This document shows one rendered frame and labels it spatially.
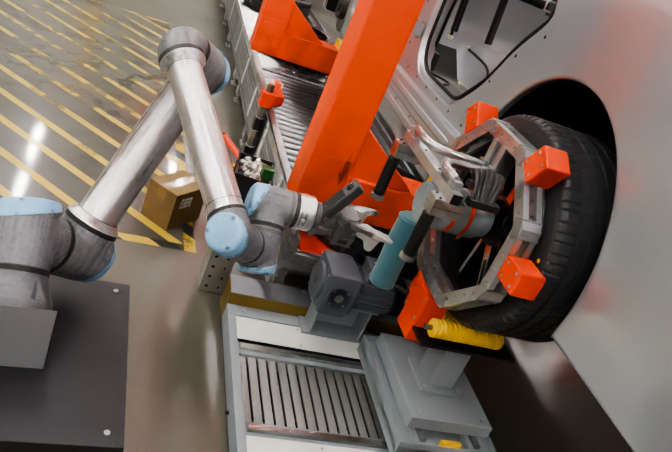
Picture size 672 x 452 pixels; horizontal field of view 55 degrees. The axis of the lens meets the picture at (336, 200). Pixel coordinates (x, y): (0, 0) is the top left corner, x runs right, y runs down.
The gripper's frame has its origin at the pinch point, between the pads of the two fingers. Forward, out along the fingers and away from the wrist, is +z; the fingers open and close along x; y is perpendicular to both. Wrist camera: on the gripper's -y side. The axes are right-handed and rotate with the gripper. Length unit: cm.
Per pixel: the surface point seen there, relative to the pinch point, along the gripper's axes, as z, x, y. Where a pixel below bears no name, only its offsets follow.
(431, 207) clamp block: 8.2, 2.1, -9.2
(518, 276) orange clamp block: 30.1, 17.8, -4.2
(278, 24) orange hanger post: 3, -253, 12
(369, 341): 35, -41, 68
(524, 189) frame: 30.2, 2.1, -21.0
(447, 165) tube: 11.8, -6.8, -18.2
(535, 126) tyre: 38, -19, -33
